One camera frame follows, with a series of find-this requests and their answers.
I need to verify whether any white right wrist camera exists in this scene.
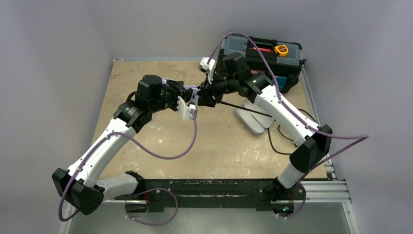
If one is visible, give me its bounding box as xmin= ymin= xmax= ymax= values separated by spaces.
xmin=198 ymin=57 xmax=216 ymax=84

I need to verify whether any black plastic toolbox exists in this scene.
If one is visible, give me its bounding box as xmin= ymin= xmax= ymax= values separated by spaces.
xmin=219 ymin=35 xmax=303 ymax=94

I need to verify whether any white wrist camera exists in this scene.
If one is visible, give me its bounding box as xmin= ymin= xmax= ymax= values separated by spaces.
xmin=198 ymin=57 xmax=216 ymax=84
xmin=177 ymin=96 xmax=197 ymax=120

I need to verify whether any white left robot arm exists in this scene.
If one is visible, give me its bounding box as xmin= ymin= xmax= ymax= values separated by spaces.
xmin=52 ymin=75 xmax=197 ymax=221

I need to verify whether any lavender umbrella case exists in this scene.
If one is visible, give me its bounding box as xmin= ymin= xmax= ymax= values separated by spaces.
xmin=235 ymin=99 xmax=275 ymax=135

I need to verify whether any black USB cable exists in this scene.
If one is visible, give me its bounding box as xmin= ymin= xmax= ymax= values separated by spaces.
xmin=267 ymin=108 xmax=312 ymax=156

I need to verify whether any yellow tape measure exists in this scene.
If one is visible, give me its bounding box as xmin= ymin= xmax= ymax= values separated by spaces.
xmin=274 ymin=45 xmax=289 ymax=57

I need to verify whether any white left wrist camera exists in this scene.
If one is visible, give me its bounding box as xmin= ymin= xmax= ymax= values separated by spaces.
xmin=177 ymin=96 xmax=197 ymax=120

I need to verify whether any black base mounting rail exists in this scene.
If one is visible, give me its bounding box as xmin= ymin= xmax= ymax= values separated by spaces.
xmin=115 ymin=178 xmax=304 ymax=214

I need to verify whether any lavender folding umbrella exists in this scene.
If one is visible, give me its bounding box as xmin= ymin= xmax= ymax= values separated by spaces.
xmin=162 ymin=78 xmax=270 ymax=117

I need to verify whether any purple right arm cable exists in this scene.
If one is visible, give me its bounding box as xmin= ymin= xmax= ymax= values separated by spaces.
xmin=208 ymin=32 xmax=370 ymax=220

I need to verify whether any aluminium frame rail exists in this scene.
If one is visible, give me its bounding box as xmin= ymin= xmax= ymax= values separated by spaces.
xmin=94 ymin=60 xmax=350 ymax=215

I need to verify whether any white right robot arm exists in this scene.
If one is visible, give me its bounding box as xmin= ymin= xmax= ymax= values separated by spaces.
xmin=197 ymin=53 xmax=332 ymax=190

